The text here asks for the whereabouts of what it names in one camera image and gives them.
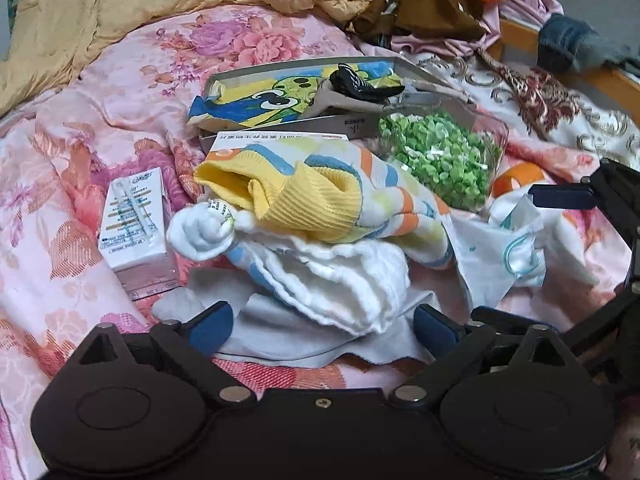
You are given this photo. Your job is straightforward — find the black sock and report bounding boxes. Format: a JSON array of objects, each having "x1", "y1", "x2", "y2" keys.
[{"x1": 329, "y1": 62, "x2": 406, "y2": 104}]

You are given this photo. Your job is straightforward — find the pale pink cloth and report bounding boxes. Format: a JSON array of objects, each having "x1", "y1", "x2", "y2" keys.
[{"x1": 390, "y1": 0, "x2": 567, "y2": 62}]

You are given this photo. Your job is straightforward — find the pink floral bedsheet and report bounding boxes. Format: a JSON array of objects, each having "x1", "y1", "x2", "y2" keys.
[{"x1": 0, "y1": 5, "x2": 631, "y2": 480}]

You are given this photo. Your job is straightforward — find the white tissue pack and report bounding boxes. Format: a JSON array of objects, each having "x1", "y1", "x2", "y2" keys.
[{"x1": 98, "y1": 166, "x2": 179, "y2": 302}]

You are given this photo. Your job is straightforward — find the blue yellow cartoon cloth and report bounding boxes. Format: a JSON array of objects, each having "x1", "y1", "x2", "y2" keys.
[{"x1": 187, "y1": 60, "x2": 403, "y2": 129}]

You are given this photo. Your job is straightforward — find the yellow striped baby garment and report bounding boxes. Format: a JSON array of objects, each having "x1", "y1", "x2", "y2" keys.
[{"x1": 194, "y1": 139, "x2": 454, "y2": 272}]

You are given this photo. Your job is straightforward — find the bag of green beads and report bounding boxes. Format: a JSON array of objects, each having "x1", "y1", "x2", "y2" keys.
[{"x1": 377, "y1": 106, "x2": 509, "y2": 214}]

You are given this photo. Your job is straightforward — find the yellow dotted quilt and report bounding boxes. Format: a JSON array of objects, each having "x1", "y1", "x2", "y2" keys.
[{"x1": 0, "y1": 0, "x2": 397, "y2": 117}]

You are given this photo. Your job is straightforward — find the clear bag with teal print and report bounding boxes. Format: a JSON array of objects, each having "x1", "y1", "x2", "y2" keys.
[{"x1": 502, "y1": 230, "x2": 549, "y2": 289}]

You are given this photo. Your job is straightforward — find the beige cloth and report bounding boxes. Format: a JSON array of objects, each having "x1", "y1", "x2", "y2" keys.
[{"x1": 300, "y1": 79, "x2": 467, "y2": 122}]

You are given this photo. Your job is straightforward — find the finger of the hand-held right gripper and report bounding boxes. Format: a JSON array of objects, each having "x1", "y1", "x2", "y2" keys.
[
  {"x1": 529, "y1": 157, "x2": 640, "y2": 281},
  {"x1": 471, "y1": 287, "x2": 640, "y2": 361}
]

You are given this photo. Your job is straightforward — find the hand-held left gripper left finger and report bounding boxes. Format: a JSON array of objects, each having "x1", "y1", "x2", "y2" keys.
[{"x1": 65, "y1": 301, "x2": 257, "y2": 407}]

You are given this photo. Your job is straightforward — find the white cloth with blue print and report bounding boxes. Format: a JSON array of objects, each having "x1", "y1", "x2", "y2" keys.
[{"x1": 449, "y1": 191, "x2": 602, "y2": 322}]

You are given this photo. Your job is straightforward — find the blue jeans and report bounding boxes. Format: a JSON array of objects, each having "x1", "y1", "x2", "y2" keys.
[{"x1": 537, "y1": 12, "x2": 640, "y2": 74}]

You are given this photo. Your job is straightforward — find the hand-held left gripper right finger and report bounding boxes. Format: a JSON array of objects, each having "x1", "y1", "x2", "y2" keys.
[{"x1": 389, "y1": 304, "x2": 583, "y2": 407}]

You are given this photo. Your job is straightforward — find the brown garment with colourful stripes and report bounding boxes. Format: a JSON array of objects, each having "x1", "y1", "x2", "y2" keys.
[{"x1": 350, "y1": 0, "x2": 532, "y2": 49}]

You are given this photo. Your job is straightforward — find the white blue baby garment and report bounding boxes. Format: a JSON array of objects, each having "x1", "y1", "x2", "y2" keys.
[{"x1": 167, "y1": 199, "x2": 412, "y2": 337}]

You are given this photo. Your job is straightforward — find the grey cardboard box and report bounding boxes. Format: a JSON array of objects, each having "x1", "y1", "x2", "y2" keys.
[{"x1": 197, "y1": 56, "x2": 477, "y2": 157}]

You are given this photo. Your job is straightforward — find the wooden bed frame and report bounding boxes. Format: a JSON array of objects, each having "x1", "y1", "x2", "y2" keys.
[{"x1": 487, "y1": 17, "x2": 640, "y2": 127}]

